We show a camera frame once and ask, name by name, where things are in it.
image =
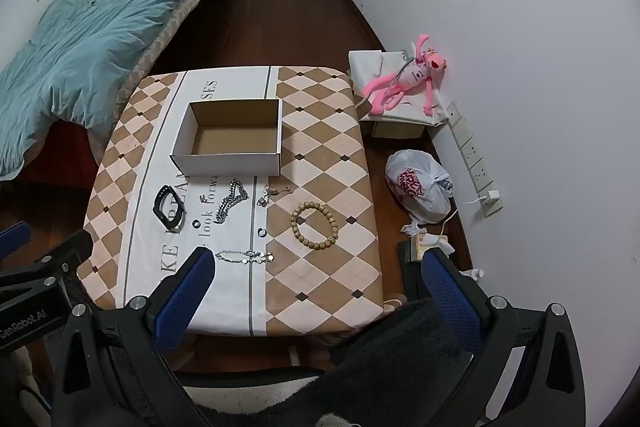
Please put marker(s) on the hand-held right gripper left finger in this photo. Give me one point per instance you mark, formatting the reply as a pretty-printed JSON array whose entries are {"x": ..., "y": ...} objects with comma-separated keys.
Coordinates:
[{"x": 182, "y": 299}]

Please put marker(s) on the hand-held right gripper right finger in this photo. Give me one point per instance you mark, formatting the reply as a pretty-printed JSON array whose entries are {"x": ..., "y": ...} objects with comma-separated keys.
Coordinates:
[{"x": 450, "y": 294}]

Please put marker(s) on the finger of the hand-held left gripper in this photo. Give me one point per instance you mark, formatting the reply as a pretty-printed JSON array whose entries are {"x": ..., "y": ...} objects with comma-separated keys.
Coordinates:
[
  {"x": 65, "y": 257},
  {"x": 12, "y": 239}
]

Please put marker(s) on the white cardboard box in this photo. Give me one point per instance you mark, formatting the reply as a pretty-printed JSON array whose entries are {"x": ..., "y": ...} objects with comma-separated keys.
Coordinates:
[{"x": 225, "y": 164}]

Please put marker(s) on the small white bottle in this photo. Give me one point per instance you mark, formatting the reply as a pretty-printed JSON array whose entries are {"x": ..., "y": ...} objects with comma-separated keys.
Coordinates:
[{"x": 472, "y": 274}]

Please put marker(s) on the crumpled white tissue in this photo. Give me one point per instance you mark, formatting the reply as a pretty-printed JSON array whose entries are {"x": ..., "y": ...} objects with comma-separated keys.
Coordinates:
[{"x": 412, "y": 229}]

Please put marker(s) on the dark fuzzy cloth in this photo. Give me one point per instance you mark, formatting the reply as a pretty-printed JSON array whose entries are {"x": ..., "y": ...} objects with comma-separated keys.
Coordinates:
[{"x": 390, "y": 357}]

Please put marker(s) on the white charger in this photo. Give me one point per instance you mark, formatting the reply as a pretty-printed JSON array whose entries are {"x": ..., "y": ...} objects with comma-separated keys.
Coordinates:
[{"x": 492, "y": 202}]

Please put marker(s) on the white plastic bag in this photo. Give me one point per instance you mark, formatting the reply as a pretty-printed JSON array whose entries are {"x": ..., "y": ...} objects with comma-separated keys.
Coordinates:
[{"x": 415, "y": 187}]

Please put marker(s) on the red storage box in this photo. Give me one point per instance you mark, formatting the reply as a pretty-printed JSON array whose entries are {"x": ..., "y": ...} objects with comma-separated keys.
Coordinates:
[{"x": 70, "y": 142}]

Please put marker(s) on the brown cardboard box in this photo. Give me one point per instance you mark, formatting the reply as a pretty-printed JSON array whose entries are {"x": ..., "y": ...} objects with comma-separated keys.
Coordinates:
[{"x": 400, "y": 131}]

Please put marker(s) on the checked tablecloth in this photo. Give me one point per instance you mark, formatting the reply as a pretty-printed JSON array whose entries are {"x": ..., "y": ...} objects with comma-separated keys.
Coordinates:
[{"x": 325, "y": 147}]

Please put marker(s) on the blue duvet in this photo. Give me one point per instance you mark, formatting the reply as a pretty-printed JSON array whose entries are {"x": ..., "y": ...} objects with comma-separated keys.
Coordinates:
[{"x": 85, "y": 47}]

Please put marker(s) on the pink plush toy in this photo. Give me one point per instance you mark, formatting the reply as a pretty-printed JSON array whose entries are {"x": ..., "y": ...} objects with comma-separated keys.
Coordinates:
[{"x": 415, "y": 77}]

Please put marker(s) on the bed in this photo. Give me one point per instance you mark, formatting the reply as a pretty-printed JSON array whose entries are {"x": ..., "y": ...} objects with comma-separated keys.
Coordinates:
[{"x": 170, "y": 17}]

